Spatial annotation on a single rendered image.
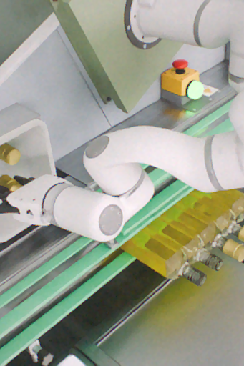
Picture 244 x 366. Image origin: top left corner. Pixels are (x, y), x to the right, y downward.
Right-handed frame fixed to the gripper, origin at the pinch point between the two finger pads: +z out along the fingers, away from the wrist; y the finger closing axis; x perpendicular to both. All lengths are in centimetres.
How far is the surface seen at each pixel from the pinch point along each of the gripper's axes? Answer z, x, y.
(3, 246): 8.7, -14.4, -2.4
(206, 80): 6, -3, 68
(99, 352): -9.7, -38.3, 1.1
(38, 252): 2.0, -16.5, 1.5
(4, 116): 3.7, 12.6, 5.3
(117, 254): -1.3, -26.6, 18.3
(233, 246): -23.5, -26.8, 32.7
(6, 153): 2.1, 6.3, 2.2
